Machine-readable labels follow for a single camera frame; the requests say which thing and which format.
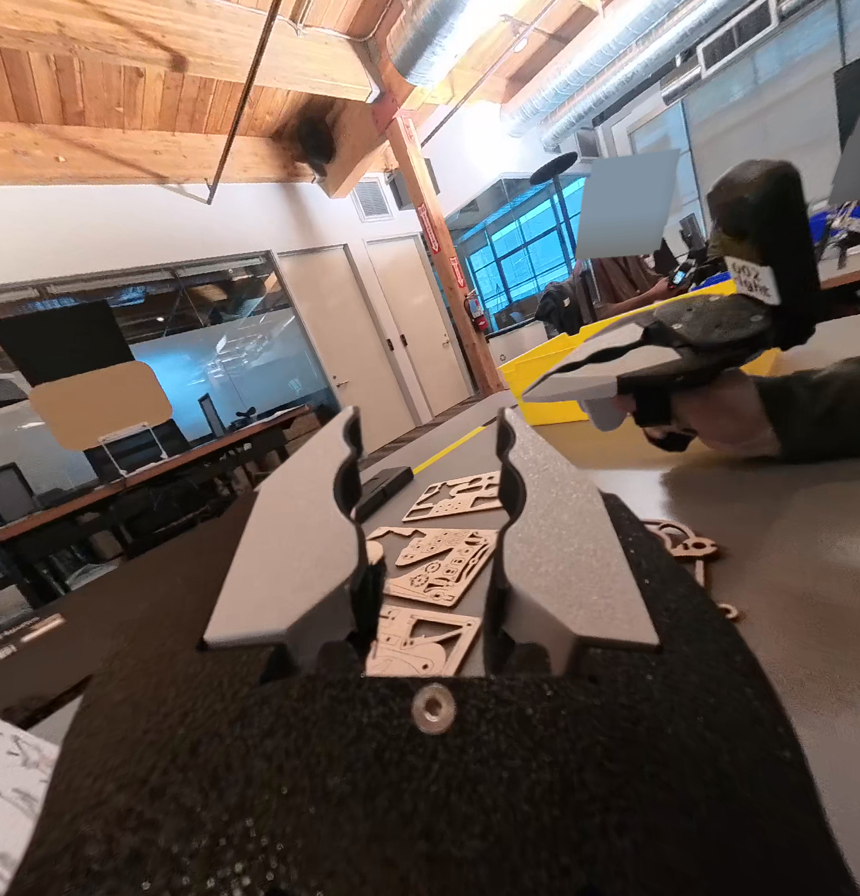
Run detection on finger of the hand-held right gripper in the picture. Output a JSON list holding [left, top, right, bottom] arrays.
[[522, 356, 677, 405], [565, 307, 667, 363]]

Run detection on wall vent grille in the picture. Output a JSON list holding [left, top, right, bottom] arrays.
[[350, 178, 397, 223]]

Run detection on yellow plastic bin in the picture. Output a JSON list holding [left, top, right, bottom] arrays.
[[499, 315, 782, 427]]

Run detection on wooden support post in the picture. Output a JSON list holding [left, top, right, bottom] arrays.
[[384, 115, 506, 394]]

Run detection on yellow tape strip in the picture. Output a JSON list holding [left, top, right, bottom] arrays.
[[411, 425, 488, 476]]

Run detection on person's right hand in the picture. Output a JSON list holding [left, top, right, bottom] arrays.
[[685, 370, 782, 459]]

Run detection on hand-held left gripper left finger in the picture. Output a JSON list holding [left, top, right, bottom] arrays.
[[203, 406, 388, 666]]

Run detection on large black panel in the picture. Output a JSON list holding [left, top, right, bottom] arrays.
[[0, 300, 135, 387]]

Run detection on narrow wooden parts sheet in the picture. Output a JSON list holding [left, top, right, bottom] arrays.
[[402, 471, 507, 524]]

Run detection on wooden parts sheet with gears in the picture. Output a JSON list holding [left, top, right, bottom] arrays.
[[366, 526, 501, 609]]

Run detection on white door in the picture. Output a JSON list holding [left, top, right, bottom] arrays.
[[277, 245, 432, 452], [364, 234, 474, 415]]

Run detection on flat black box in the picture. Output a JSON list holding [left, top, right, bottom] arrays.
[[353, 465, 415, 522]]

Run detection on wooden cutout frame part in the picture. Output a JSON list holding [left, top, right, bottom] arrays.
[[642, 518, 722, 590]]

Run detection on silver ceiling duct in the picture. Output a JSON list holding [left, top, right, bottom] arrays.
[[500, 0, 777, 141], [387, 0, 488, 89]]

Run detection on printed white paper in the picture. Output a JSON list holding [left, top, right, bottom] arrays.
[[0, 710, 61, 896]]

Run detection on long wooden desk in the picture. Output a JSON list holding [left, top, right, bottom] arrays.
[[0, 405, 313, 610]]

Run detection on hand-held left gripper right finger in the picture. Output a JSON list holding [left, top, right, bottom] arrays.
[[489, 408, 662, 678]]

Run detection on white recycling bin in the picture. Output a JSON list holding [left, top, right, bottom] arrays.
[[486, 322, 547, 373]]

